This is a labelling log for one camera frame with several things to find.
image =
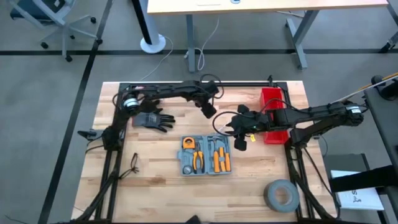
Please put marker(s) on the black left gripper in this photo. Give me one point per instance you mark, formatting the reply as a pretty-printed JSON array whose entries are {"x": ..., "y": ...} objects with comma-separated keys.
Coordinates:
[{"x": 199, "y": 93}]

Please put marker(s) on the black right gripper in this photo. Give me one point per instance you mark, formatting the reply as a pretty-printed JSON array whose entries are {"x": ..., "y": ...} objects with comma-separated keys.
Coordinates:
[{"x": 244, "y": 126}]

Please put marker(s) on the yellow tape measure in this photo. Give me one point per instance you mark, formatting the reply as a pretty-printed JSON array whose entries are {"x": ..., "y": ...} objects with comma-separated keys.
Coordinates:
[{"x": 188, "y": 143}]

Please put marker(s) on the grey plastic tool case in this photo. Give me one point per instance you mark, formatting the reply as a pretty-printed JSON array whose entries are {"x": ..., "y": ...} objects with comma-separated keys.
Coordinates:
[{"x": 208, "y": 155}]

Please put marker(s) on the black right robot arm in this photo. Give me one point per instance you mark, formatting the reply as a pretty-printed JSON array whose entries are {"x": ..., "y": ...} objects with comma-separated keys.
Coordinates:
[{"x": 311, "y": 115}]

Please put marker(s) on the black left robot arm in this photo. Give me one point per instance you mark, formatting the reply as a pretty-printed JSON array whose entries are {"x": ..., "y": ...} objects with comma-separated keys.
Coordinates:
[{"x": 168, "y": 90}]

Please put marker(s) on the red plastic bin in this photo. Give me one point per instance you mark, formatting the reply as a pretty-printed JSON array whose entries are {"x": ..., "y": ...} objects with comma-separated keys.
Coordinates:
[{"x": 273, "y": 93}]

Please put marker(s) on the black red work glove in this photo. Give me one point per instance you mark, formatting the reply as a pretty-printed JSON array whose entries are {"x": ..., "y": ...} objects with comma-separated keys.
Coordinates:
[{"x": 152, "y": 107}]

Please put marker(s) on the grey black work glove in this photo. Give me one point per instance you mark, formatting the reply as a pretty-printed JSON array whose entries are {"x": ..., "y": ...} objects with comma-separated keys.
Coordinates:
[{"x": 152, "y": 119}]

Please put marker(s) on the grey pole with white base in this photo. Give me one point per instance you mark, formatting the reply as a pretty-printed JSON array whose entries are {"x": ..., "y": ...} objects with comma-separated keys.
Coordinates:
[{"x": 152, "y": 43}]

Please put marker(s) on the grey round object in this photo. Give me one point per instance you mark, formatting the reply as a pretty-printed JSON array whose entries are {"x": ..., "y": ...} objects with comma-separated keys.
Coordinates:
[{"x": 235, "y": 1}]

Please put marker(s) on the wooden desk with grey legs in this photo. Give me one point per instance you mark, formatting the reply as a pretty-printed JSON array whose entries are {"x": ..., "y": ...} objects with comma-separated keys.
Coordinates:
[{"x": 280, "y": 6}]

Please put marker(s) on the white yellow rod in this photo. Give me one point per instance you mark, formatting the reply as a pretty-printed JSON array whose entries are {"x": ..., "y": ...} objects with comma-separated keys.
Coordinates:
[{"x": 373, "y": 84}]

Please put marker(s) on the white paper sheet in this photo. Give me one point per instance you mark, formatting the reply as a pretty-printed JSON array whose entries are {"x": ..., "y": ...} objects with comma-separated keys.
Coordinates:
[{"x": 360, "y": 199}]

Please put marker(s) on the dark grey cabinet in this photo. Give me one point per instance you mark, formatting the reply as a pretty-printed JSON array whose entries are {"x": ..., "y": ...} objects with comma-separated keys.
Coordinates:
[{"x": 385, "y": 130}]

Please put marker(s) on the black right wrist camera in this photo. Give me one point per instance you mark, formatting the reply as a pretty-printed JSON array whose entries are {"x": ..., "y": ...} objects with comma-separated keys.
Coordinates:
[{"x": 259, "y": 123}]

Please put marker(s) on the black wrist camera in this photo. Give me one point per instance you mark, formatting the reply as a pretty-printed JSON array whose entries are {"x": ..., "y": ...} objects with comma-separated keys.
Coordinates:
[
  {"x": 259, "y": 123},
  {"x": 212, "y": 87}
]

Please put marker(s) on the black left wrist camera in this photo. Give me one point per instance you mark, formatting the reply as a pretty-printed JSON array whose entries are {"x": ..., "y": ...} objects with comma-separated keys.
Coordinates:
[{"x": 212, "y": 87}]

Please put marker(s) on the black aluminium table frame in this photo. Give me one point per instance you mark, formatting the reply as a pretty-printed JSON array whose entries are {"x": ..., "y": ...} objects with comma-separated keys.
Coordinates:
[{"x": 248, "y": 84}]

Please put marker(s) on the grey duct tape roll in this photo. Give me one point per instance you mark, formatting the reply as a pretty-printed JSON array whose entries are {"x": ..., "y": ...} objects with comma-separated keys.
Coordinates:
[{"x": 270, "y": 196}]

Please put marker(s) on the white frame office chair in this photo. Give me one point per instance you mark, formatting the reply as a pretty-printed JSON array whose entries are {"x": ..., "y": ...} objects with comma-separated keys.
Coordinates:
[{"x": 63, "y": 25}]

